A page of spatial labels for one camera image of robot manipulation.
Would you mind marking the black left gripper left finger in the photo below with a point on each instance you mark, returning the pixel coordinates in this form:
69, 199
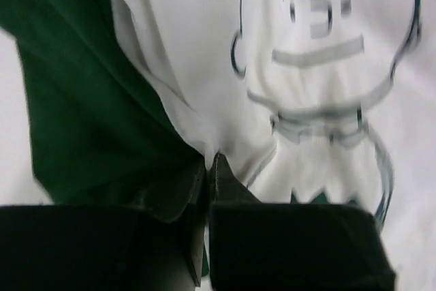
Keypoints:
157, 246

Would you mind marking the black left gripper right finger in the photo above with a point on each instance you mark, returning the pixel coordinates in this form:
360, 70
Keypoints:
290, 246

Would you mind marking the white and green t shirt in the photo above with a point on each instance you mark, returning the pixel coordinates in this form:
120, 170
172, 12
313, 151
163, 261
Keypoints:
308, 100

